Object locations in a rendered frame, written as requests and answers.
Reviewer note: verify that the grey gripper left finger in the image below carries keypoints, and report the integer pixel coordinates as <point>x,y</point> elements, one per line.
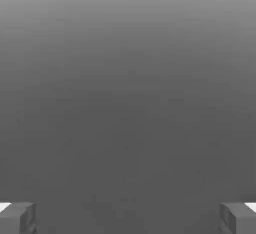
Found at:
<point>16,219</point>

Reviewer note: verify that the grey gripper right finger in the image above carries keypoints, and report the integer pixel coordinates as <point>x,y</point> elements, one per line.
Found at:
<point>239,219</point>

